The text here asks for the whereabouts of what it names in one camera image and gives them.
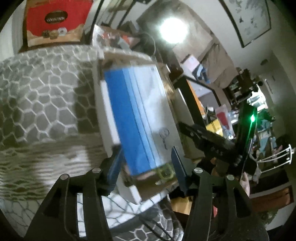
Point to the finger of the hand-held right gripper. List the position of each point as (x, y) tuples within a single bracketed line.
[(196, 133)]

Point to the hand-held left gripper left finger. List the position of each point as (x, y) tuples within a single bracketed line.
[(115, 162)]

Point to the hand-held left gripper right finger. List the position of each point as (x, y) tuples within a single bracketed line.
[(178, 164)]

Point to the blue and white box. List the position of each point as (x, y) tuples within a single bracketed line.
[(129, 115)]

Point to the person's right hand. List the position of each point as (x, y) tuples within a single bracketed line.
[(245, 185)]

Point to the yellow booklet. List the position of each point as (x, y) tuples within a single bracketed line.
[(214, 128)]

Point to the red pouch in clear wrap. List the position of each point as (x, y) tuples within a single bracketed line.
[(223, 118)]

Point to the white drying rack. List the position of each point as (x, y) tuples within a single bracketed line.
[(277, 157)]

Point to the orange and white box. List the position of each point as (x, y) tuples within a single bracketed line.
[(196, 97)]

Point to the orange paper bag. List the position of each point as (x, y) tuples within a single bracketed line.
[(181, 205)]

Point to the dark cluttered shelf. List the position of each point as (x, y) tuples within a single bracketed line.
[(242, 88)]

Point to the blue cloth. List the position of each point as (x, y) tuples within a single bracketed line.
[(203, 74)]

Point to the brown wooden cabinet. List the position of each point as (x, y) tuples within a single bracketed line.
[(270, 198)]

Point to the pink box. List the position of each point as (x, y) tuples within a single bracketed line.
[(190, 63)]

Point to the grey honeycomb pattern blanket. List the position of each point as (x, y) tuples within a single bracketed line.
[(41, 104)]

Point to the bright bedside lamp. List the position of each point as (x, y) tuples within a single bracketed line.
[(173, 30)]

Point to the framed ink painting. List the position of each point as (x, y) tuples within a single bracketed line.
[(249, 18)]

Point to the clear plastic bag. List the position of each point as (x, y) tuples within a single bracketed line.
[(108, 37)]

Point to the black speaker stand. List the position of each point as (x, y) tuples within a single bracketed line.
[(93, 23)]

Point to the red cookie box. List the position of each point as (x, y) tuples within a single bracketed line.
[(57, 27)]

